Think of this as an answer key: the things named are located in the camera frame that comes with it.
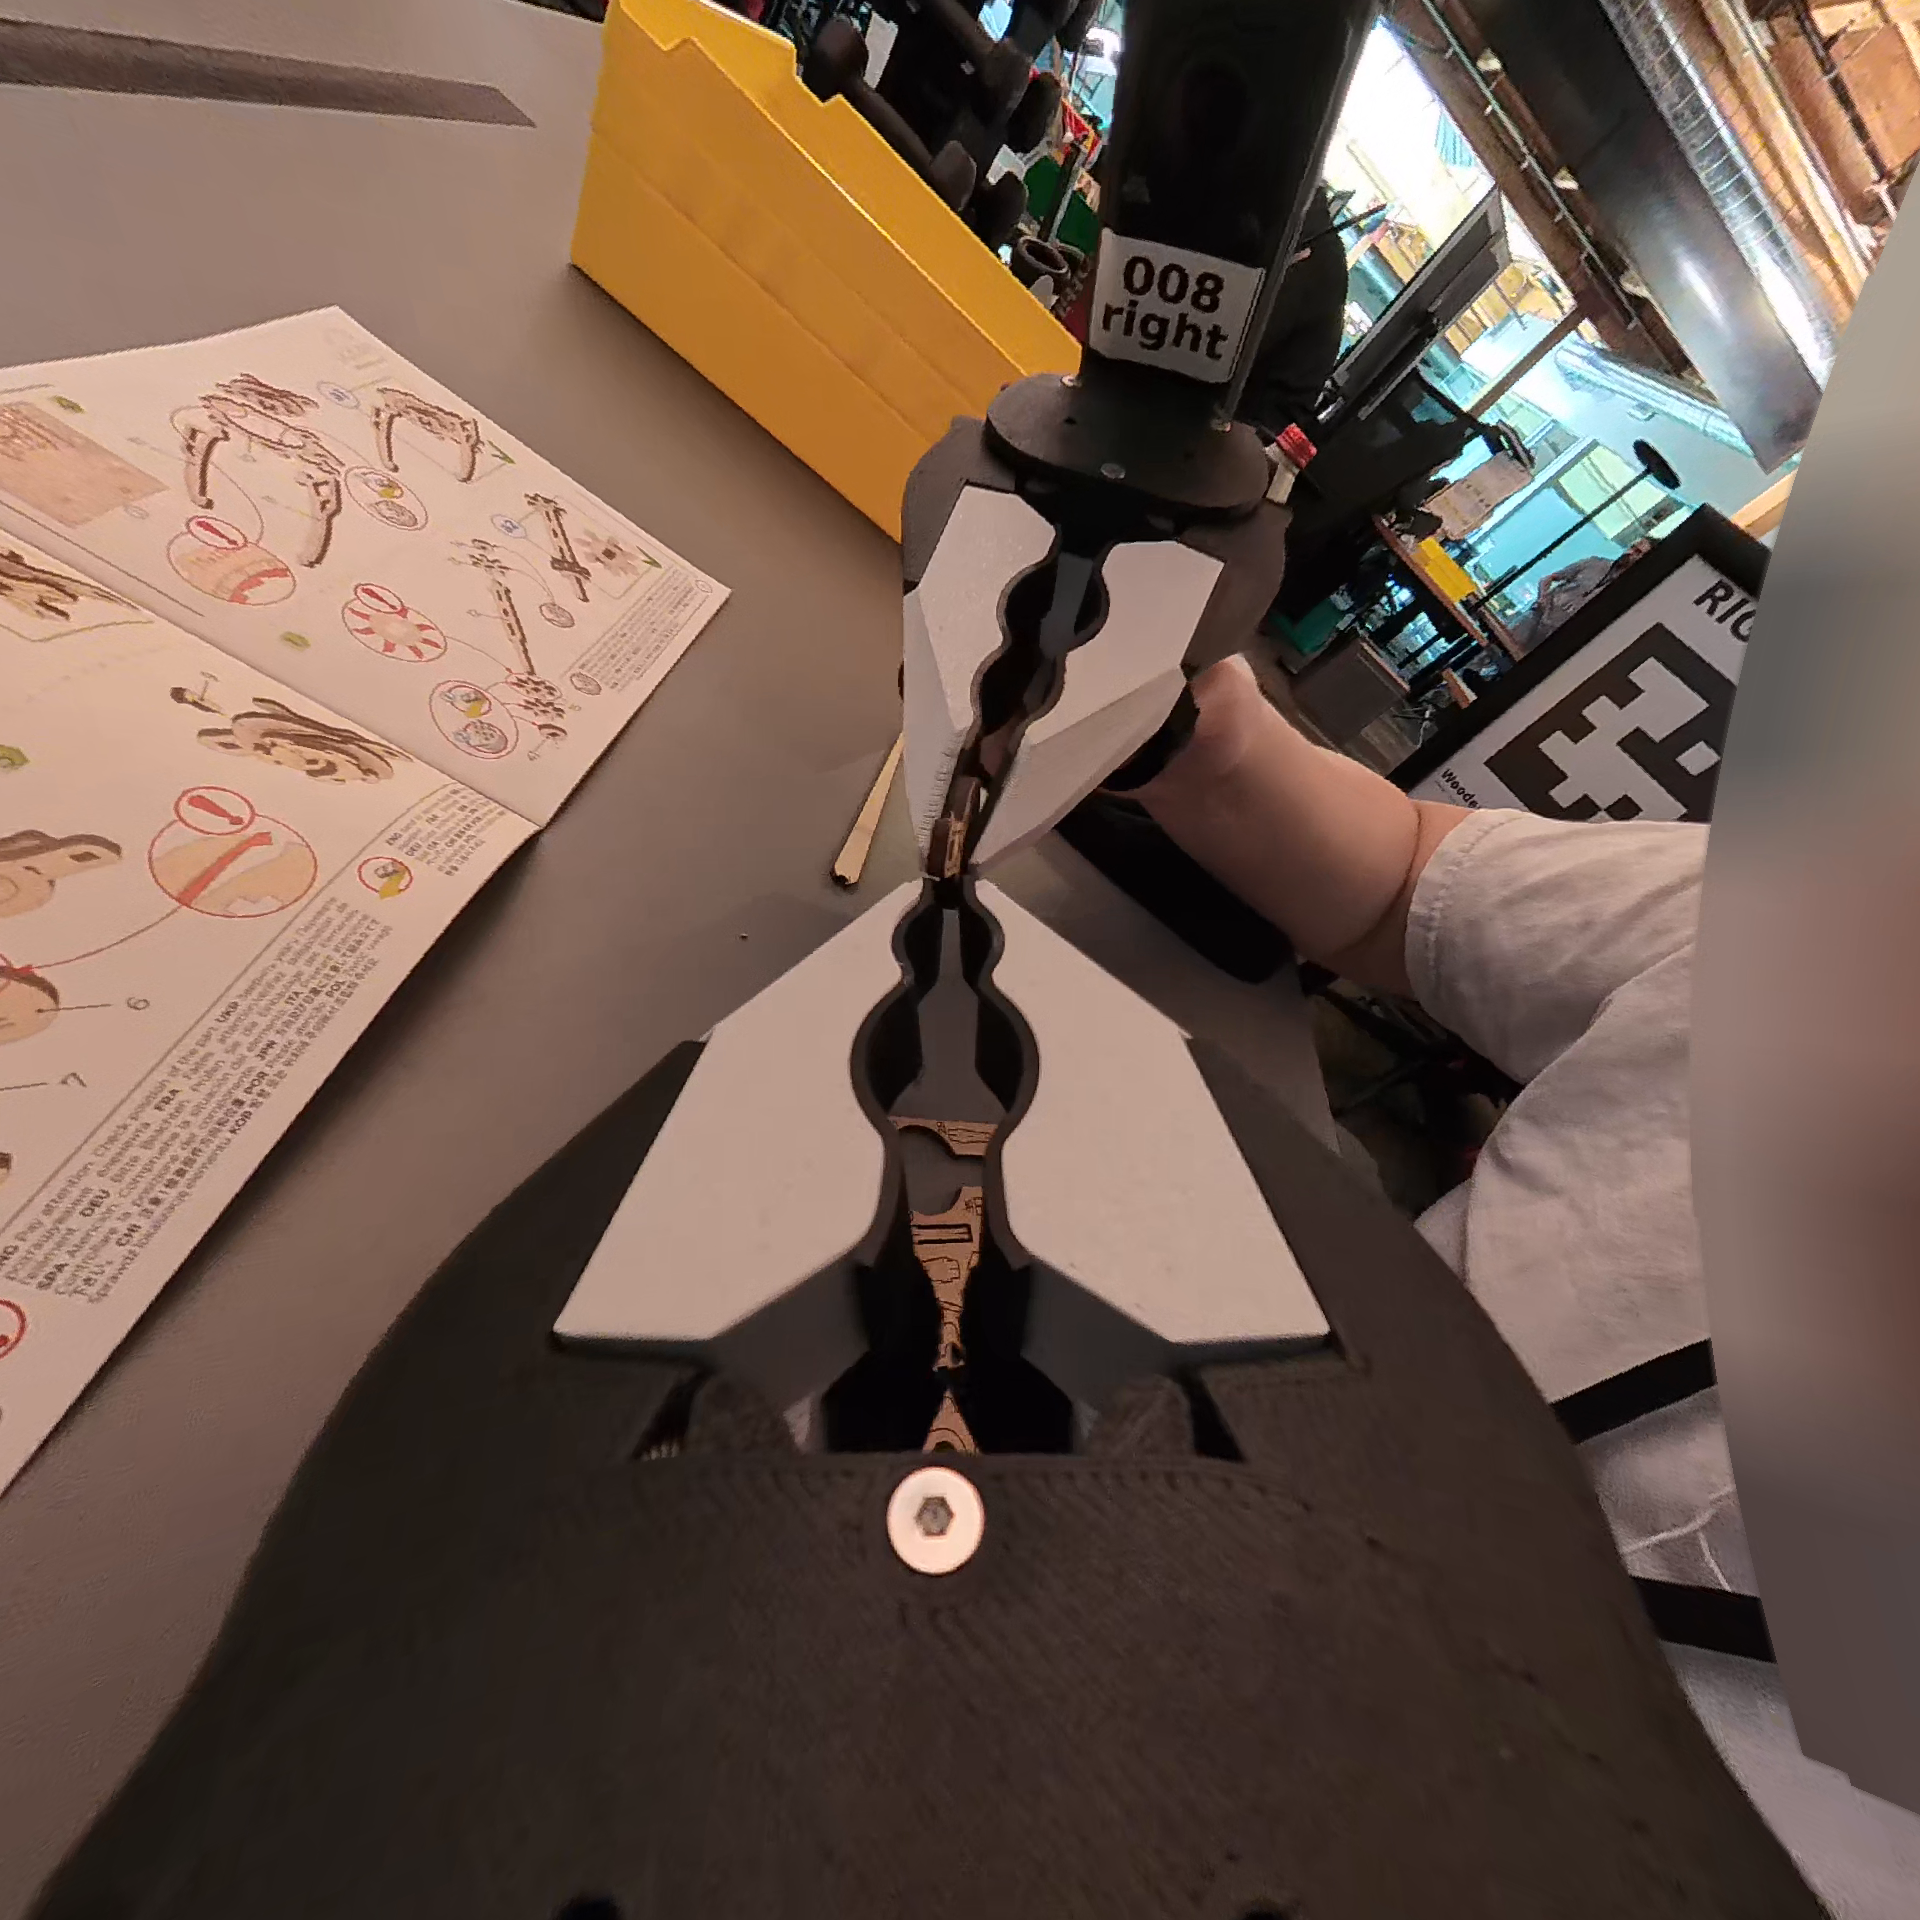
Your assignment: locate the black harness strap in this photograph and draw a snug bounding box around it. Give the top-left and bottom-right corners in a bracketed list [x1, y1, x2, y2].
[1550, 1340, 1718, 1444]
[1628, 1576, 1777, 1664]

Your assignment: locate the framed black-white marker sign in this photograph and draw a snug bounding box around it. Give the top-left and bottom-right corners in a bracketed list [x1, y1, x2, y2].
[1387, 502, 1777, 828]

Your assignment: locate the paper instruction booklet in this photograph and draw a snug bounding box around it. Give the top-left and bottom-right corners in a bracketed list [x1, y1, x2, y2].
[0, 304, 734, 1501]

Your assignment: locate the black monitor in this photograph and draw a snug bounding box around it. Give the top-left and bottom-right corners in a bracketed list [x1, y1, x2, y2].
[1328, 187, 1517, 436]

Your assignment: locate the laser-cut wooden parts sheet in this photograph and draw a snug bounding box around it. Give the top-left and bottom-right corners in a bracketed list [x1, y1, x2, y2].
[885, 1118, 998, 1457]

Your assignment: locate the yellow plastic bin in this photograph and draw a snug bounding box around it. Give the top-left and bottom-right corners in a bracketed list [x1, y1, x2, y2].
[568, 0, 1086, 537]

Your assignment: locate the person's white shirt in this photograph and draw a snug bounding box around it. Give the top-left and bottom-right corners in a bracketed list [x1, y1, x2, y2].
[1412, 1036, 1824, 1802]

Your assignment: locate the group of black dumbbells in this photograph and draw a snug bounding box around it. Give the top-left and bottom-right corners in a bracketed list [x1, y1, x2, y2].
[796, 0, 1103, 288]

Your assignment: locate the wooden link part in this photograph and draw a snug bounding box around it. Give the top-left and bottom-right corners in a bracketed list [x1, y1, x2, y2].
[918, 772, 980, 910]

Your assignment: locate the person's right hand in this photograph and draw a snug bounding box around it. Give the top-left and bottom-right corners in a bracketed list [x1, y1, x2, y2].
[1135, 656, 1356, 934]

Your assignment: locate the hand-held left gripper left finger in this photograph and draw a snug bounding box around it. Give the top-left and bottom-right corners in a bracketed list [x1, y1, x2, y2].
[551, 878, 945, 1453]

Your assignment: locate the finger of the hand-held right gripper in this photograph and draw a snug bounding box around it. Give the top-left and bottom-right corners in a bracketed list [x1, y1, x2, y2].
[895, 483, 1086, 873]
[965, 537, 1228, 876]

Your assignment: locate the person's right forearm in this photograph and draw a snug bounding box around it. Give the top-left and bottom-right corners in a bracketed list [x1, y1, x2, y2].
[1275, 756, 1712, 1088]

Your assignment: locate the thin wooden stick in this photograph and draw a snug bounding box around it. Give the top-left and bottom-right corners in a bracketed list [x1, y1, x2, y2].
[830, 731, 909, 889]

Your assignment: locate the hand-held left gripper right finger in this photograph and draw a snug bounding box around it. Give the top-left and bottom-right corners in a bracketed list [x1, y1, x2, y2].
[957, 878, 1334, 1453]

